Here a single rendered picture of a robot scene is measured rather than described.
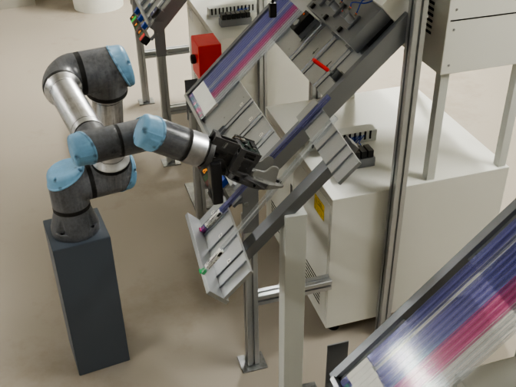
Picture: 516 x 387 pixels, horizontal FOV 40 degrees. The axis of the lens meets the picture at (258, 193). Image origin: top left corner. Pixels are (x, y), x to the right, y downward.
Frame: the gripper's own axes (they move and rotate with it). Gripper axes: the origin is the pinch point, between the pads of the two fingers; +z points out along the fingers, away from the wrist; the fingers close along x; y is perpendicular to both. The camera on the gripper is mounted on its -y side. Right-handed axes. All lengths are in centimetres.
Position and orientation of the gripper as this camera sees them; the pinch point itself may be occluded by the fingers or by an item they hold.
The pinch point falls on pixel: (276, 184)
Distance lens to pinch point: 166.6
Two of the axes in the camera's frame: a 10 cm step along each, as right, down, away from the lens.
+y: 4.6, -8.0, -3.9
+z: 8.6, 2.8, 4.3
